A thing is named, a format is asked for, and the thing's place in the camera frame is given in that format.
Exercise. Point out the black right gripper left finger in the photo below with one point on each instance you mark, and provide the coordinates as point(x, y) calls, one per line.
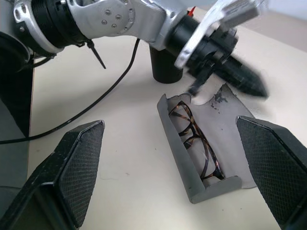
point(72, 172)

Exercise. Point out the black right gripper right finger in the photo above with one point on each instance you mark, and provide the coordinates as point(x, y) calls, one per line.
point(275, 163)

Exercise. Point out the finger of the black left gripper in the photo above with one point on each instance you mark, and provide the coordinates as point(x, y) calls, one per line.
point(244, 79)
point(197, 86)

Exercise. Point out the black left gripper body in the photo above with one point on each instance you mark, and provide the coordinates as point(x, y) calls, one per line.
point(216, 52)

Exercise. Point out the tortoiseshell eyeglasses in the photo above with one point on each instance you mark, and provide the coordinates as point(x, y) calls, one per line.
point(192, 124)

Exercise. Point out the grey glasses case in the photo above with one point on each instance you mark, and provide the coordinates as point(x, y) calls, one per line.
point(223, 129)

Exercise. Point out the black cylindrical holder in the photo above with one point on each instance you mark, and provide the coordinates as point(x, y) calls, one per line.
point(165, 67)

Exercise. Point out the small red object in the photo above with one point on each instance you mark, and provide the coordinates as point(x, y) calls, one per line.
point(192, 11)

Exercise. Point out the black robot body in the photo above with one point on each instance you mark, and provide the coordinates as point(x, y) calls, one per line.
point(14, 83)

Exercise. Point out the black zip tie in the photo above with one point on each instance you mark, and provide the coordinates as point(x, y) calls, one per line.
point(97, 54)

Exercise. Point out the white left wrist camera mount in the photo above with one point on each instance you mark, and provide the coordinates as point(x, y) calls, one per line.
point(211, 16)

